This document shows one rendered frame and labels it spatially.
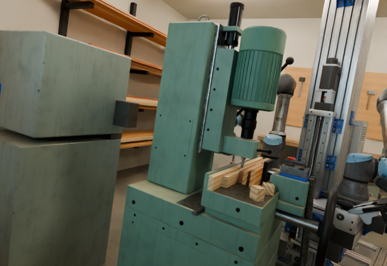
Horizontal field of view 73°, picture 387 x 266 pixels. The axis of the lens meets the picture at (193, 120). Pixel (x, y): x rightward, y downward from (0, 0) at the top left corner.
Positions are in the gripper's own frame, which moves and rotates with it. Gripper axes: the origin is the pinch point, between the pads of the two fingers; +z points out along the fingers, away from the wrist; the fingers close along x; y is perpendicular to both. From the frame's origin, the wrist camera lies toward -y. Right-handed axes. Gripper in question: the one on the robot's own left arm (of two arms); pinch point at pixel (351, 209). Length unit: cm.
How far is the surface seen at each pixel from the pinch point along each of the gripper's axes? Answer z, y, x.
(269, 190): 20.5, -16.0, -17.3
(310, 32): -13, -173, 320
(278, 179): 18.5, -18.0, -9.1
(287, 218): 20.5, -3.7, -9.8
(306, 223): 14.5, -0.7, -9.7
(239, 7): 8, -88, -9
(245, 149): 26.2, -32.5, -11.3
